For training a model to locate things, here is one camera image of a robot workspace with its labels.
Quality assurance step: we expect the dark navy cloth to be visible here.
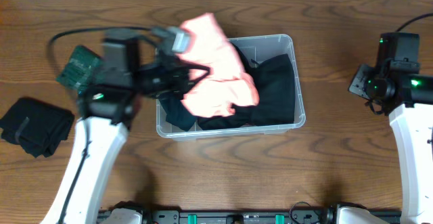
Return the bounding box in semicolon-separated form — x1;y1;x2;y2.
159;93;197;131

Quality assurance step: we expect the pink shirt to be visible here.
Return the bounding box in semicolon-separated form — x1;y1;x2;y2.
178;13;259;118

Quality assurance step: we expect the black garment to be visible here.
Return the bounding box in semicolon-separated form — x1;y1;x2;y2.
198;49;296;130

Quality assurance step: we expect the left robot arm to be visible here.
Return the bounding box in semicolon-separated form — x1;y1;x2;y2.
43;26;210;223

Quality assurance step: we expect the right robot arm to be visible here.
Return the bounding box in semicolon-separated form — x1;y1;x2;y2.
348;32;432;223

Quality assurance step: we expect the dark green folded shirt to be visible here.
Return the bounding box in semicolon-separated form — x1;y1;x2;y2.
56;45;102;94

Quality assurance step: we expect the clear plastic storage bin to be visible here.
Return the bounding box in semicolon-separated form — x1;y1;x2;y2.
156;34;306;141

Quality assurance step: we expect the black folded cloth left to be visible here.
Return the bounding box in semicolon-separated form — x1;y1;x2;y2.
1;97;74;158

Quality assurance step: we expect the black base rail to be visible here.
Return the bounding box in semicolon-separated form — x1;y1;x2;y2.
96;202;411;224

